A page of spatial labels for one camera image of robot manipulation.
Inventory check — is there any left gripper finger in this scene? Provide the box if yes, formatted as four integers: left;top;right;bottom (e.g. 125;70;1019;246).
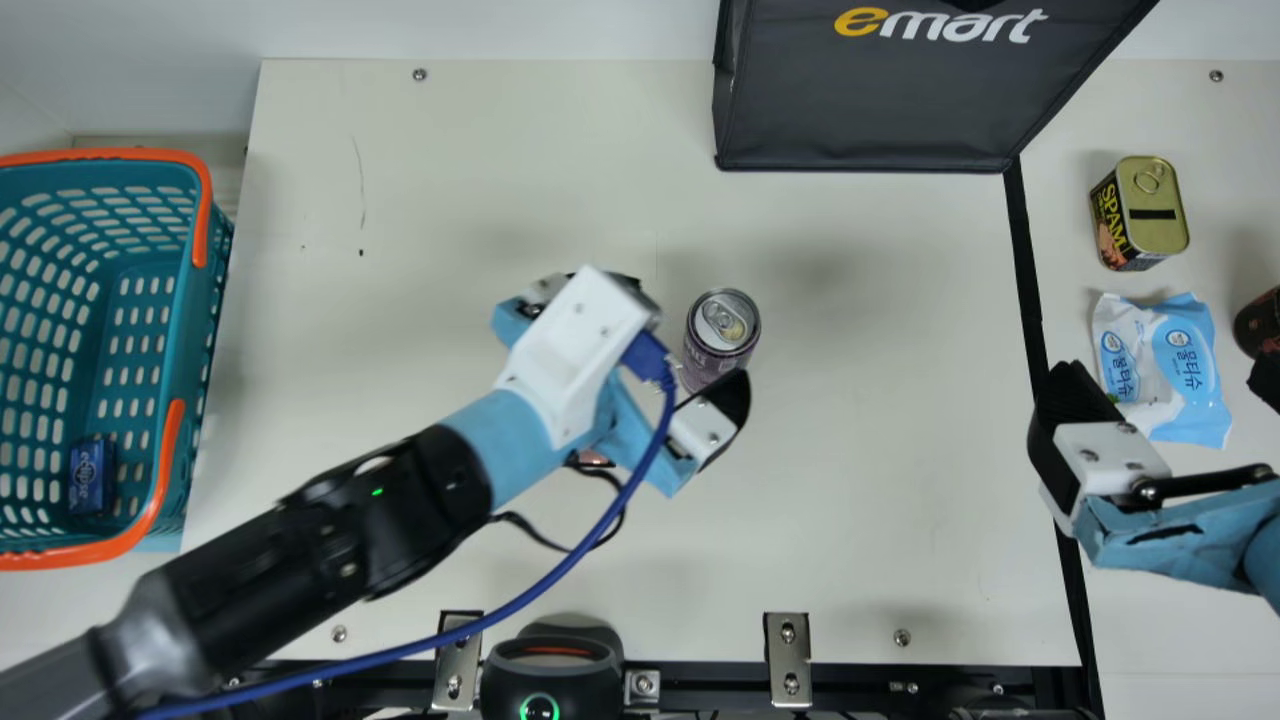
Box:
668;368;753;472
518;264;663;331

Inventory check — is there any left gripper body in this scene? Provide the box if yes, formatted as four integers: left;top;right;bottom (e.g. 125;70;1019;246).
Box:
440;296;701;499

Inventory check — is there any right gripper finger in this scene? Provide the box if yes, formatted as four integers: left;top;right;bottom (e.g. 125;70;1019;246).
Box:
1027;360;1172;537
1247;354;1280;414

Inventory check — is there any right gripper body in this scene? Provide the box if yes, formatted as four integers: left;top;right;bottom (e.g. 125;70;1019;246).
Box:
1075;463;1280;613

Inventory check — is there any purple can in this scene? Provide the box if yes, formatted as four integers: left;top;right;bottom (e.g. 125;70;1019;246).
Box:
682;288;763;394

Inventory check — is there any teal shopping basket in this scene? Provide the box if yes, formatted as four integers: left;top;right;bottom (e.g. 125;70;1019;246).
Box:
0;148;236;573

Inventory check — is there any dark coffee bottle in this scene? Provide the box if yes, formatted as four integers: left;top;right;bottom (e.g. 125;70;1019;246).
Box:
1232;285;1280;361

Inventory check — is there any white and blue wipes packet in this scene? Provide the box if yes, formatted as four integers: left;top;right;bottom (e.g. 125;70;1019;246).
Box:
1090;291;1233;450

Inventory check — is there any black strip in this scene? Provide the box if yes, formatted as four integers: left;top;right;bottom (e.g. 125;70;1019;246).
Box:
1003;160;1106;720

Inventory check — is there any rectangular gold tin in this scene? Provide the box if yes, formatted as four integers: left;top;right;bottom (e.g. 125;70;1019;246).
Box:
1089;155;1191;273

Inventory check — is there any black device with green light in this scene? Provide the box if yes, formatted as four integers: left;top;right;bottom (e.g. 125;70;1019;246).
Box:
480;630;626;720

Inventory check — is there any small dark blue box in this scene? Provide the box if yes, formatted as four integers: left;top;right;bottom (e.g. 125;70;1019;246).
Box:
68;437;119;518

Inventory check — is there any thin black cable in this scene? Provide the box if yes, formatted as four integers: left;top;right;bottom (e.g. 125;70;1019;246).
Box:
488;452;629;554

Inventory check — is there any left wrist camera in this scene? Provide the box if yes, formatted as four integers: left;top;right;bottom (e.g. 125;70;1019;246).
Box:
494;265;661;451

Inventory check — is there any dark grey bag with straps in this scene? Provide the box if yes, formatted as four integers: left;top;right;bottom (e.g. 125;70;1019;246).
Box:
712;0;1161;174

